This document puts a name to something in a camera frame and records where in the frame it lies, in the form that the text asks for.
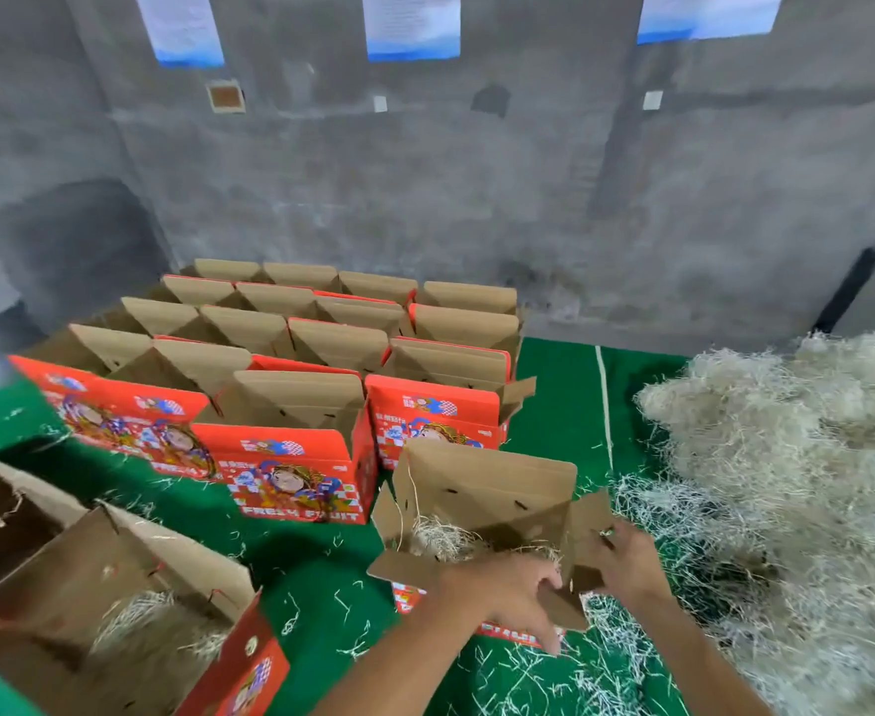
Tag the group of red fruit boxes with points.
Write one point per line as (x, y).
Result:
(333, 343)

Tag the person's left forearm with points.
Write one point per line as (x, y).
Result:
(393, 663)

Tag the yellow framed wall plate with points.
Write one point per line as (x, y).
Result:
(226, 97)

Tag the pile of shredded paper filler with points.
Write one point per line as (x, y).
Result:
(811, 484)

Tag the white and blue wall poster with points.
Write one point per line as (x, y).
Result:
(411, 22)
(181, 25)
(706, 13)

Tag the person's right hand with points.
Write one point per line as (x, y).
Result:
(632, 567)

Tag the red printed cardboard box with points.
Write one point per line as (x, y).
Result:
(169, 552)
(5, 514)
(482, 484)

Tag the person's right forearm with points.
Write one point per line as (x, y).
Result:
(699, 663)

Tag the white pole with black grip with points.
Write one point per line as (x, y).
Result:
(848, 291)

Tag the person's left hand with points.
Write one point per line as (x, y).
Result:
(505, 589)

